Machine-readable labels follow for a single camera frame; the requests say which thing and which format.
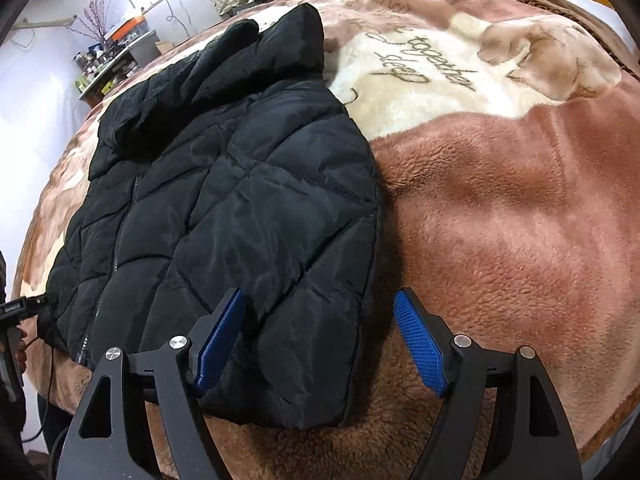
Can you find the person's left hand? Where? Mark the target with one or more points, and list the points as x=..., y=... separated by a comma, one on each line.
x=21, y=352

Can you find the cluttered desk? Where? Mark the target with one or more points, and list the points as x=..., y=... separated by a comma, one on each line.
x=115, y=70

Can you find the cardboard box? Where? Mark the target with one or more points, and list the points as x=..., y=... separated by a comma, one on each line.
x=163, y=47

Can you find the grey bed base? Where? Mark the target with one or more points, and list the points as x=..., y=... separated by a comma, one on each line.
x=607, y=455

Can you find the brown printed fleece blanket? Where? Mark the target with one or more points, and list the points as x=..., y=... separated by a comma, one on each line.
x=500, y=235

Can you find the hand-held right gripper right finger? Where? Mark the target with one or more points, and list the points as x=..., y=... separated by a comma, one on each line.
x=420, y=342

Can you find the orange lid storage box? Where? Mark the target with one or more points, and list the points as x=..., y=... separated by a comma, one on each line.
x=125, y=27

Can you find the group of bottles and jars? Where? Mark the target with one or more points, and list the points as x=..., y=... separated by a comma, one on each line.
x=92, y=62

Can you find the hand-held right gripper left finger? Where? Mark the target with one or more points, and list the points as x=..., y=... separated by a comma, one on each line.
x=220, y=342

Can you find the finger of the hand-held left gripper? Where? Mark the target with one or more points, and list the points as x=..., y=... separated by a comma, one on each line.
x=41, y=303

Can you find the black puffer jacket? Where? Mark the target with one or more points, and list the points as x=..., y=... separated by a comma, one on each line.
x=225, y=210

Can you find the pink blossom branches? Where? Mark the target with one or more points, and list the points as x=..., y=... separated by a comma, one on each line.
x=95, y=20

